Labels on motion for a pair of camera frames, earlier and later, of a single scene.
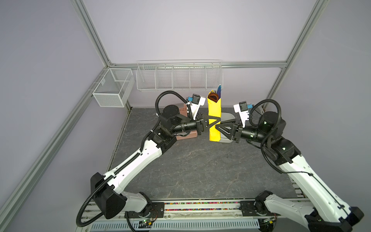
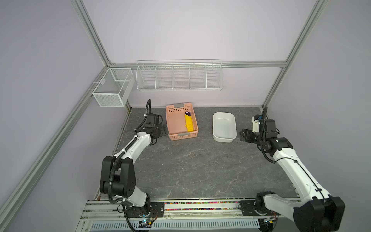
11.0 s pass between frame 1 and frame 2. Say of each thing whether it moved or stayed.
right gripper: moved
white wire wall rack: stayed
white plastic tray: stayed
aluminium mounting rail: stayed
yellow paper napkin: moved
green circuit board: stayed
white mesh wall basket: stayed
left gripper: moved
